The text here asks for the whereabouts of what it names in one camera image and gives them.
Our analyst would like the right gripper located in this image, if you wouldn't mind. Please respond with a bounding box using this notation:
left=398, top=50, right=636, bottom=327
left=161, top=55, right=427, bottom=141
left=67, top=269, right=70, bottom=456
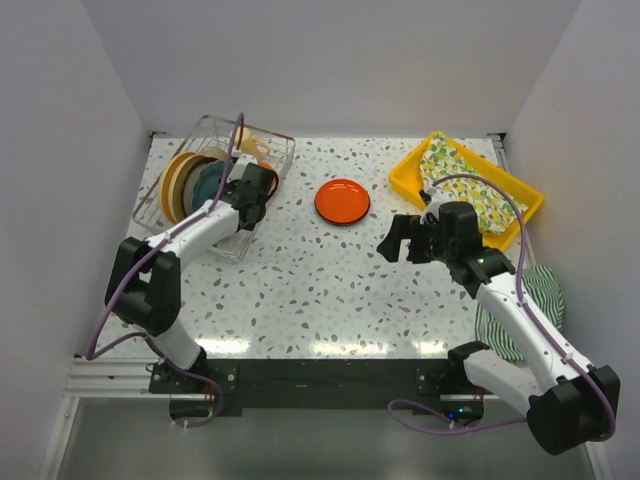
left=376, top=214, right=455, bottom=264

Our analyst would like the teal embossed plate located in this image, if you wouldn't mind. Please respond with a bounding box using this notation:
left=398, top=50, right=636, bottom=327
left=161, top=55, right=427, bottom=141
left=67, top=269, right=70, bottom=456
left=191, top=160, right=234, bottom=211

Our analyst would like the orange plate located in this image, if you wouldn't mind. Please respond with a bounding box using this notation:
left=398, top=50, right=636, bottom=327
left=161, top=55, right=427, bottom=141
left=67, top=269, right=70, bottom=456
left=314, top=178, right=371, bottom=223

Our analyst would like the red floral plate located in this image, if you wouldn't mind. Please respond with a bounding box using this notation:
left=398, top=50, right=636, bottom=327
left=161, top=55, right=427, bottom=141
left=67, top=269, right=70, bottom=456
left=325, top=219, right=365, bottom=229

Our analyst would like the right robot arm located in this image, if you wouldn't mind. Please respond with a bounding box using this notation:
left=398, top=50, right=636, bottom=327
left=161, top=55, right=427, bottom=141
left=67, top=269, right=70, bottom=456
left=377, top=202, right=620, bottom=455

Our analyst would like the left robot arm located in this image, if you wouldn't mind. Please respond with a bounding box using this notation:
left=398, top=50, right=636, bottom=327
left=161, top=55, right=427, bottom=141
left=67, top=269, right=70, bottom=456
left=105, top=161, right=279, bottom=393

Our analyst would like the orange ceramic bowl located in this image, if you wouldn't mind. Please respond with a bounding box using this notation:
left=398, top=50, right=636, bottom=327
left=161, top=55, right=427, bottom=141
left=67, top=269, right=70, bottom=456
left=258, top=161, right=279, bottom=197

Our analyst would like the yellow ceramic mug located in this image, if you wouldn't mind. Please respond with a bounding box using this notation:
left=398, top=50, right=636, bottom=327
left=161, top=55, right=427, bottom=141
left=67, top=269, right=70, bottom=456
left=230, top=127, right=271, bottom=162

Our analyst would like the dark brown beige plate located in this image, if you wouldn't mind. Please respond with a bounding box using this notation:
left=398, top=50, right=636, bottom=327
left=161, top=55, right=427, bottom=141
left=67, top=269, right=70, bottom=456
left=182, top=157, right=219, bottom=217

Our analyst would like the beige small plate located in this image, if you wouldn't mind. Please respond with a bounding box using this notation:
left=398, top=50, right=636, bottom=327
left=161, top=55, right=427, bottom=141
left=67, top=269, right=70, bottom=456
left=200, top=146, right=232, bottom=162

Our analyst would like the yellow plastic tray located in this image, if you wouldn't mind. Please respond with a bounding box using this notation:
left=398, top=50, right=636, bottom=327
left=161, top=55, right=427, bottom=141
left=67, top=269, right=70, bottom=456
left=389, top=132, right=544, bottom=252

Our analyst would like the yellow plate inner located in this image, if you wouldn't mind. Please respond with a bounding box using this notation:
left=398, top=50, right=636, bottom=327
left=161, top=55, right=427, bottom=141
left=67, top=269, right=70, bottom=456
left=168, top=154, right=205, bottom=224

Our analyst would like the yellow plate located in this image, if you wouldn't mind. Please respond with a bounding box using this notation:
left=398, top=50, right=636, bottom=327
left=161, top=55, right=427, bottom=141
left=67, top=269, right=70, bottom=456
left=158, top=151, right=195, bottom=223
left=168, top=154, right=205, bottom=224

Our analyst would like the yellow plate outer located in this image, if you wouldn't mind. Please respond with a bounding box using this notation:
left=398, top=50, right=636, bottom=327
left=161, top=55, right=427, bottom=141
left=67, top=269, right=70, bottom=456
left=158, top=151, right=195, bottom=223

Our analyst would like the green striped cloth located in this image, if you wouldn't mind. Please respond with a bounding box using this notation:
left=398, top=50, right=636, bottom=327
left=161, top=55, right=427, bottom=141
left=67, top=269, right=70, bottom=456
left=474, top=265, right=565, bottom=364

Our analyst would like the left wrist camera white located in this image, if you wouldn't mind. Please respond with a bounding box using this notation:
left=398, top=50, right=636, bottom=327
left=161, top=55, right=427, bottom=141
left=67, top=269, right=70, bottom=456
left=227, top=154, right=258, bottom=182

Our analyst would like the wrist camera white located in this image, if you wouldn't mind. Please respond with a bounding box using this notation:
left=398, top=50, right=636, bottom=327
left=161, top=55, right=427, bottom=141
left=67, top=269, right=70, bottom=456
left=419, top=186, right=452, bottom=225
left=227, top=154, right=258, bottom=182

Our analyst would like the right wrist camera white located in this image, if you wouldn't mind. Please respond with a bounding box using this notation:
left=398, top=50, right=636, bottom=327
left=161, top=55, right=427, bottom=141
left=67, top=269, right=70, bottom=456
left=419, top=186, right=452, bottom=225

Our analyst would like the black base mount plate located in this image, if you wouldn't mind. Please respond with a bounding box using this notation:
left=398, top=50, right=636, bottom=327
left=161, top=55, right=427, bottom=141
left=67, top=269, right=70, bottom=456
left=148, top=357, right=485, bottom=426

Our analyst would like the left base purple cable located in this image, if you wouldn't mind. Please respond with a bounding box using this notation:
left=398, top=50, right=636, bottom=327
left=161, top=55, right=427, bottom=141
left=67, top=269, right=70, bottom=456
left=144, top=349, right=226, bottom=429

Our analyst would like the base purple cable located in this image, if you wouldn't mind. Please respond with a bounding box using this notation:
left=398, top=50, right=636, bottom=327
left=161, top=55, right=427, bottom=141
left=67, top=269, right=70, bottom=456
left=144, top=349, right=226, bottom=429
left=388, top=398, right=531, bottom=434

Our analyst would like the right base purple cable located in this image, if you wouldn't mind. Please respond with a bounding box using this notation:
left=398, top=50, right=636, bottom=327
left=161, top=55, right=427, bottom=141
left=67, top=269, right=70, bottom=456
left=388, top=398, right=531, bottom=434

